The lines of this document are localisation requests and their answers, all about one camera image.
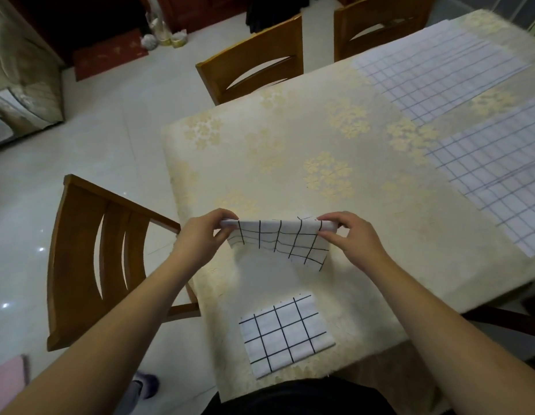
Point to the person's right hand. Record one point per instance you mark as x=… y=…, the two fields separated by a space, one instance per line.
x=358 y=241

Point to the person's left hand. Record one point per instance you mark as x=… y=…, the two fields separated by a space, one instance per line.
x=198 y=241

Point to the person's left thumb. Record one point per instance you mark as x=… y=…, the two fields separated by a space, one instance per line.
x=222 y=237

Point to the person's right thumb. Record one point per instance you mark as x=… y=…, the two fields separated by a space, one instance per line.
x=330 y=236

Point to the white black-grid cloth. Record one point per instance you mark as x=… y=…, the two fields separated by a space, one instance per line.
x=287 y=334
x=284 y=241

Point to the person's left forearm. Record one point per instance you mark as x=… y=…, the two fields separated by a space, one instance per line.
x=107 y=341

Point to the person's right forearm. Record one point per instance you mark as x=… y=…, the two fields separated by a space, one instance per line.
x=449 y=341

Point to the cream floral tablecloth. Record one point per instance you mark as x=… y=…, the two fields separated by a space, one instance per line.
x=302 y=146

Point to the folded white black-grid cloth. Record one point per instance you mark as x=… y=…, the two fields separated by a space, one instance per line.
x=287 y=334

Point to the wooden slat-back chair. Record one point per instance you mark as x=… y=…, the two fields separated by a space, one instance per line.
x=83 y=263

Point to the purple slipper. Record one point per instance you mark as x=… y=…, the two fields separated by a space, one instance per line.
x=145 y=384

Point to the person's black clothing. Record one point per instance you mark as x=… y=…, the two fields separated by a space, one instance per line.
x=302 y=399

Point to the large white blue-grid cloth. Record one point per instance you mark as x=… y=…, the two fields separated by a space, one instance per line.
x=436 y=69
x=496 y=177

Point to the wooden chair with curved slot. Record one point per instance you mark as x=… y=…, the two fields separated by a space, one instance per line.
x=254 y=60
x=380 y=21

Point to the dark wooden chair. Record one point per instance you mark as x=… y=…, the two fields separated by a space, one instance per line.
x=505 y=321

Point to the yellow plastic container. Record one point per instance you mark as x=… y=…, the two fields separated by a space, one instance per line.
x=178 y=39

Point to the white plastic bag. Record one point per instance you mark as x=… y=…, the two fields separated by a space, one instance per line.
x=149 y=41

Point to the red doormat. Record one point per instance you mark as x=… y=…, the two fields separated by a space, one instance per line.
x=109 y=53

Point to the black bag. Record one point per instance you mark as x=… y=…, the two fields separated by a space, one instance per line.
x=271 y=12

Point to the patterned metal cabinet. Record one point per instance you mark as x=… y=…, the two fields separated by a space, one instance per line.
x=23 y=73

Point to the pink cloth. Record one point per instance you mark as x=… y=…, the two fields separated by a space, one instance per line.
x=7 y=382

